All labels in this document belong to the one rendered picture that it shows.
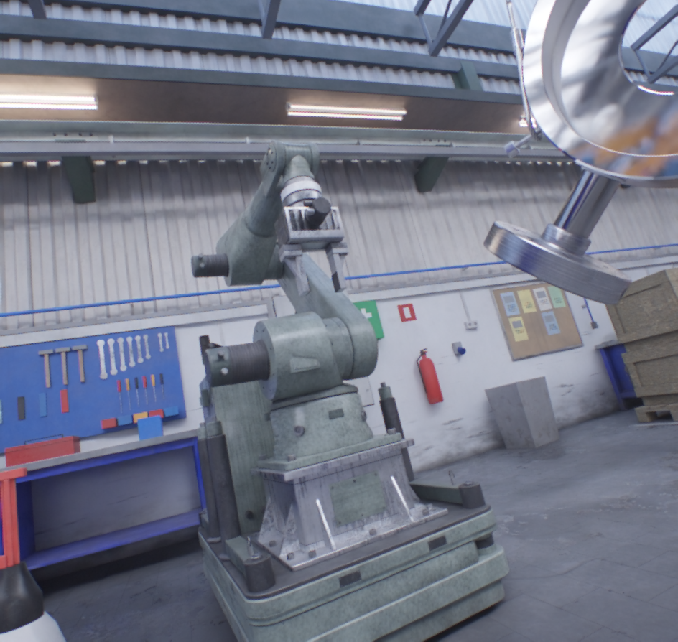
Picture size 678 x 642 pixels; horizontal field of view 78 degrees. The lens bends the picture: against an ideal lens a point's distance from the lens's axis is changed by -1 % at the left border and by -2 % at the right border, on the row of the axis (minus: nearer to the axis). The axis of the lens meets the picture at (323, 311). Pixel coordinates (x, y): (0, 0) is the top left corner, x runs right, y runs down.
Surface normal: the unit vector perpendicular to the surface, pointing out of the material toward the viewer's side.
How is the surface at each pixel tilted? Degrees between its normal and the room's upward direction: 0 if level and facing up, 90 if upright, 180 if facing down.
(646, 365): 90
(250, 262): 131
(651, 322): 90
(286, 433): 90
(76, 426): 90
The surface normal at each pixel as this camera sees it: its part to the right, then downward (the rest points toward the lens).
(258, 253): 0.39, 0.40
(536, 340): 0.30, -0.29
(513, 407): -0.88, 0.14
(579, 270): -0.25, 0.32
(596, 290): 0.11, 0.46
